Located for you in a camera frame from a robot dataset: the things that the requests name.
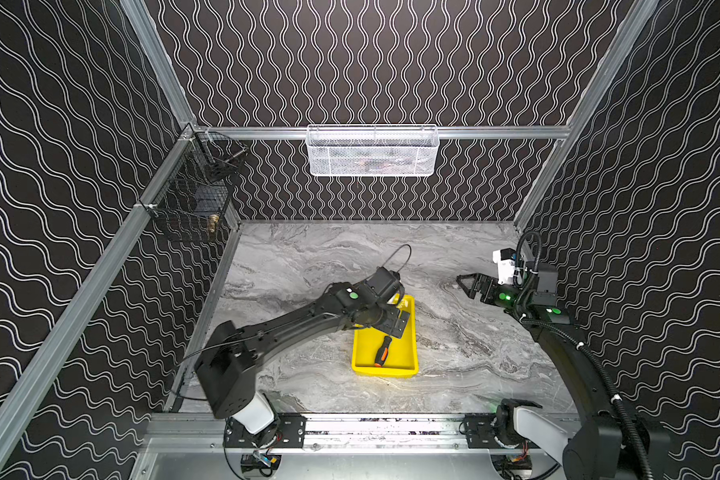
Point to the aluminium front rail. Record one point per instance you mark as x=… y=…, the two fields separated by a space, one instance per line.
x=327 y=433

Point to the black orange screwdriver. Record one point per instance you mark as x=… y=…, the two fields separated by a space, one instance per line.
x=383 y=352

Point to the white mesh wall basket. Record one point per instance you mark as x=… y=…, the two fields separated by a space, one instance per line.
x=372 y=150

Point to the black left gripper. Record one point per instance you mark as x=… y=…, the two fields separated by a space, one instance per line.
x=397 y=321

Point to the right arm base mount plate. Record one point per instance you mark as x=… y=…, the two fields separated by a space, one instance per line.
x=487 y=431

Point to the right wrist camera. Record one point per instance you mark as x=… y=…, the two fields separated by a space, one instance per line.
x=505 y=260

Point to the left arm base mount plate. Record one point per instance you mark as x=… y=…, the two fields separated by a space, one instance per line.
x=286 y=431

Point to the black wire wall basket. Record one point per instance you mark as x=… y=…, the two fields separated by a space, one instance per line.
x=192 y=207

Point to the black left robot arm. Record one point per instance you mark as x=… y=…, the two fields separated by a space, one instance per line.
x=228 y=365

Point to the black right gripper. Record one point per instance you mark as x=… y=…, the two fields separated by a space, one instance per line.
x=486 y=288

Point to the yellow plastic bin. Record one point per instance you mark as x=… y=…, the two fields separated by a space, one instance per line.
x=402 y=361

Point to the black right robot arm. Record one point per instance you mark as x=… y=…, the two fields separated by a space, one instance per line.
x=608 y=440

